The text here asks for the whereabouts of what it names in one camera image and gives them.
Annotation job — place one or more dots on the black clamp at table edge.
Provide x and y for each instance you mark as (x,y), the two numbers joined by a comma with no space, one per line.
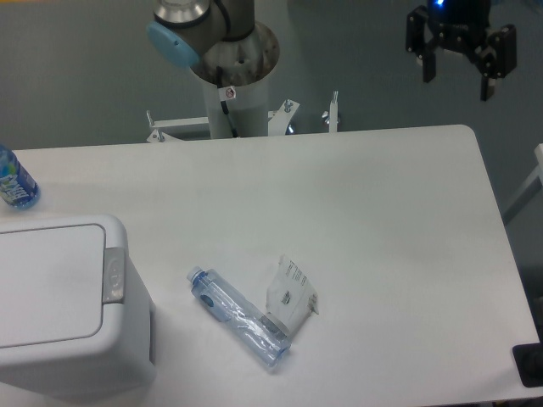
(528,359)

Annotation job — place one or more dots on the white robot pedestal with brackets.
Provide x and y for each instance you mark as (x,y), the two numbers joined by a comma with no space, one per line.
(231,112)

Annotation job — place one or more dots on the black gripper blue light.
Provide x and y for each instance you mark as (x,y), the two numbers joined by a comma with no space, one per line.
(458,24)

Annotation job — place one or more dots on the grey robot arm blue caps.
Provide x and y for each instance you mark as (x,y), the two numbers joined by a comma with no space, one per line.
(185,31)

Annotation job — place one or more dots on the white push-lid trash can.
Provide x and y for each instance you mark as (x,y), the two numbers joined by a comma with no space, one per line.
(77,321)

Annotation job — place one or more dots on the crumpled white plastic bag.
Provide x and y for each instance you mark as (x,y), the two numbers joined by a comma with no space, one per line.
(290,298)

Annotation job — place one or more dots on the blue labelled water bottle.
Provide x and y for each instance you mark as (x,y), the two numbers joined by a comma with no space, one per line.
(19,190)

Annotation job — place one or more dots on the white frame at right edge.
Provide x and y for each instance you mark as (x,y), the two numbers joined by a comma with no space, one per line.
(530,186)

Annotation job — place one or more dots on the empty clear plastic bottle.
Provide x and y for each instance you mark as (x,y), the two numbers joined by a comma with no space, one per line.
(256,331)

